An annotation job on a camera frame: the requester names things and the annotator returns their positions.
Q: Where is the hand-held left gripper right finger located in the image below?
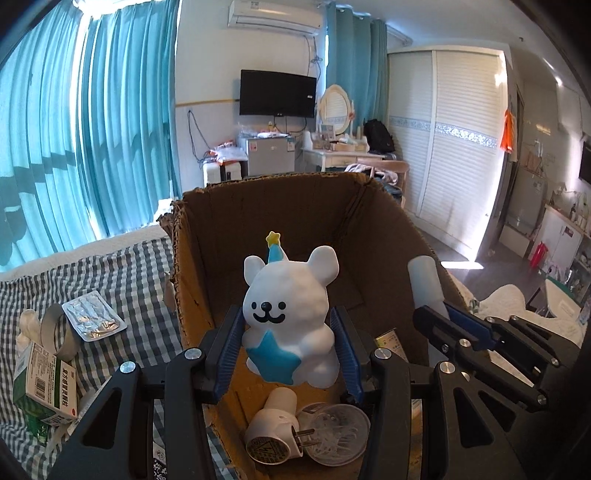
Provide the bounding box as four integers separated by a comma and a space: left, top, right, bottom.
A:
329, 305, 529, 480

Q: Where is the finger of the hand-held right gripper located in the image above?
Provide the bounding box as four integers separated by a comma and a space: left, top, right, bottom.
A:
441, 299, 563, 371
412, 305, 553, 414

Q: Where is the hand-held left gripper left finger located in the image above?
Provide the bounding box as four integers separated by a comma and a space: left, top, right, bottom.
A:
46, 305, 245, 480

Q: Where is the white cylindrical tube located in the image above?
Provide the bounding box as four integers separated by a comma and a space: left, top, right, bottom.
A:
407, 255, 451, 319

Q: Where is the orange yellow small box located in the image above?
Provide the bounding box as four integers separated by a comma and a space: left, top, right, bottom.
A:
374, 328, 409, 363

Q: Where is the white plug-in device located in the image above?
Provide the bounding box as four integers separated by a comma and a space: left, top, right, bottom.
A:
244, 386, 317, 466

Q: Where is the white bear figurine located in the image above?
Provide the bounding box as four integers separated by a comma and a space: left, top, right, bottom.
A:
242, 231, 341, 388

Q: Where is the clear jar blue label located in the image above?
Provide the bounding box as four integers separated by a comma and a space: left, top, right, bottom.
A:
295, 401, 371, 466

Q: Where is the brown cardboard box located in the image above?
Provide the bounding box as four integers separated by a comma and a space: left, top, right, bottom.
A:
157, 171, 472, 480

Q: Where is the silver blister pack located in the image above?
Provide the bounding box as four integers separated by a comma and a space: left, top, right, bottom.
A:
61, 291, 127, 342

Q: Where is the checkered blanket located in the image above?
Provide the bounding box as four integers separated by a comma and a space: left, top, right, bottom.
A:
0, 237, 245, 480

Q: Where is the white low cabinet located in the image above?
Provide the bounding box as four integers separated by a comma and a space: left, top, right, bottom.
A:
538, 203, 587, 278

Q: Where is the white louvered wardrobe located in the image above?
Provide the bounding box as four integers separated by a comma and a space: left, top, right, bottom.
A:
387, 46, 509, 259

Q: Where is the grey tape roll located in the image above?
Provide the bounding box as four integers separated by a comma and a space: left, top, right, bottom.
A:
39, 302, 84, 363

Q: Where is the wooden chair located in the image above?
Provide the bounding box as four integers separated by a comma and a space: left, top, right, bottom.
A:
358, 157, 411, 204

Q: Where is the white suitcase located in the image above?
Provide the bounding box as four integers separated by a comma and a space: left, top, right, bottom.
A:
202, 161, 243, 188

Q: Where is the white green medicine box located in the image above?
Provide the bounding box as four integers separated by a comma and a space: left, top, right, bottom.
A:
13, 342, 80, 428

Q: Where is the orange hanging cloth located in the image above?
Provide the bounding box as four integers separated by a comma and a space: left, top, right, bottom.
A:
499, 110, 515, 151

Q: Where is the black backpack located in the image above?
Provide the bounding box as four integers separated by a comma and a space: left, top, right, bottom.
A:
363, 119, 396, 154

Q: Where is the white dressing table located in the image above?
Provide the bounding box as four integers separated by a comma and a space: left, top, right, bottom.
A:
301, 138, 386, 174

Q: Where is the red white packaging pile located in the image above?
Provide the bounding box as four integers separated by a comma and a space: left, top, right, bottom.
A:
203, 138, 249, 167

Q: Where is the silver mini fridge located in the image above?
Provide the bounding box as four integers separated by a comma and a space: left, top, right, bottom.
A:
247, 135, 297, 177

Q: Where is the cream fabric piece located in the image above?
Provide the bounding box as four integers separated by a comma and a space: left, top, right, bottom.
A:
16, 309, 44, 356

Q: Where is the white oval mirror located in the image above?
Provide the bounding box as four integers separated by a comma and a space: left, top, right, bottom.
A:
318, 83, 354, 136

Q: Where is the teal window curtain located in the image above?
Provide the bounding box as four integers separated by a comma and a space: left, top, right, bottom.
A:
0, 0, 90, 273
76, 0, 182, 241
324, 0, 389, 139

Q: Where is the white air conditioner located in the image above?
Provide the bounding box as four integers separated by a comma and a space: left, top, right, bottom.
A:
227, 0, 322, 38

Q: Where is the black wall television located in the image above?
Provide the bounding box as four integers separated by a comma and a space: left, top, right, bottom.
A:
239, 69, 317, 118

